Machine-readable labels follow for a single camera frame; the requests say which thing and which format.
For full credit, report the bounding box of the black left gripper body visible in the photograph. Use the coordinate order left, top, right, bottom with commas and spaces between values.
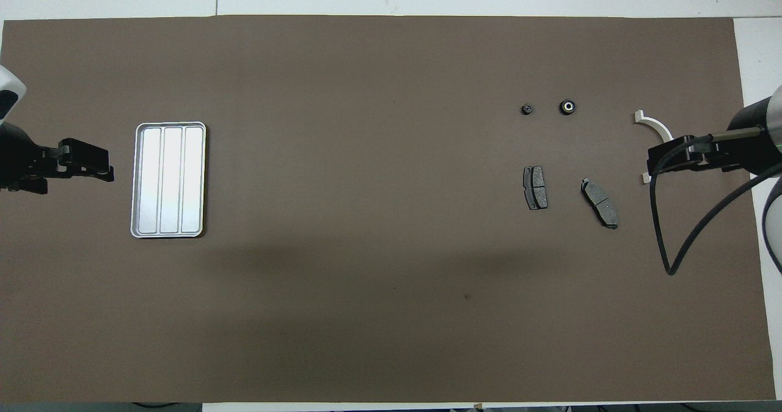
0, 122, 62, 194

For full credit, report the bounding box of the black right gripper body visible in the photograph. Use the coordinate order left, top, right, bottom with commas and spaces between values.
693, 96, 782, 177

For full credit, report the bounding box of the silver metal tray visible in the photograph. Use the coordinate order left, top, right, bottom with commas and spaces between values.
130, 122, 207, 240

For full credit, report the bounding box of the dark grey brake pad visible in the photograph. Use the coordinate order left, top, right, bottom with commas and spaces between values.
580, 178, 619, 230
523, 166, 549, 211

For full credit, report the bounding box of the brown table mat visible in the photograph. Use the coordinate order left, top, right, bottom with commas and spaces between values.
0, 15, 777, 405

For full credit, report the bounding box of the white curved plastic bracket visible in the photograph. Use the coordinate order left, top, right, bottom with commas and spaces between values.
634, 111, 675, 185

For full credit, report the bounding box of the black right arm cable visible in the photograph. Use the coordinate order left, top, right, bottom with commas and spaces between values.
649, 128, 782, 276

